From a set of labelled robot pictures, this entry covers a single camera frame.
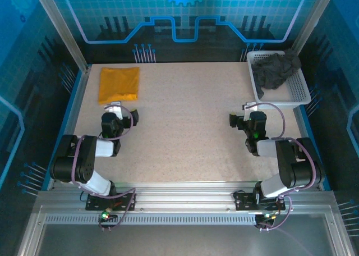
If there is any orange t-shirt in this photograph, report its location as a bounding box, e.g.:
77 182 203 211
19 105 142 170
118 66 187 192
97 67 141 106

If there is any blue table edge trim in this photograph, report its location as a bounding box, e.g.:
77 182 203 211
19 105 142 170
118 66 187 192
46 67 88 191

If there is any white perforated plastic basket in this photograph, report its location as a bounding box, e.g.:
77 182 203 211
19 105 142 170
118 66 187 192
246 50 311 110

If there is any dark grey t-shirt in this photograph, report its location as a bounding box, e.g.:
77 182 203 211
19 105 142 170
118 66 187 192
251 48 302 100

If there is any small LED circuit board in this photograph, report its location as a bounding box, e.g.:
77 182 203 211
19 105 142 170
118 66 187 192
98 208 118 231
254 212 278 231

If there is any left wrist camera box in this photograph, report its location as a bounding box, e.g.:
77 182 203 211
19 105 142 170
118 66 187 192
104 100 125 121

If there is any aluminium mounting rail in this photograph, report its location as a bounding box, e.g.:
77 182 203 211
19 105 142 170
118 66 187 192
53 181 323 212

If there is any slotted grey cable duct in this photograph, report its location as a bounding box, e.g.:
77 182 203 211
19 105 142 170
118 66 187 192
44 213 259 226

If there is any aluminium frame post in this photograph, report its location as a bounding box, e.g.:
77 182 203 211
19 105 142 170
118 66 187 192
291 0 337 53
30 0 92 71

